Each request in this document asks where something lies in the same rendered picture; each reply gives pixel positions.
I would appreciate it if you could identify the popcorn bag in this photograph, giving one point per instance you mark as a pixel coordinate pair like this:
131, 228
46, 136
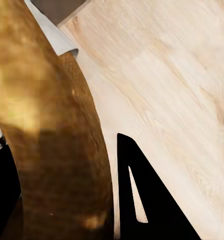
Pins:
49, 120

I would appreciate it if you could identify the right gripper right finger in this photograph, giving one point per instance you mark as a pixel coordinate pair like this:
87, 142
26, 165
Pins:
166, 221

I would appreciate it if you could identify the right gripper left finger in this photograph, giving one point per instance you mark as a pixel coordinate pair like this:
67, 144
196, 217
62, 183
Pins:
10, 190

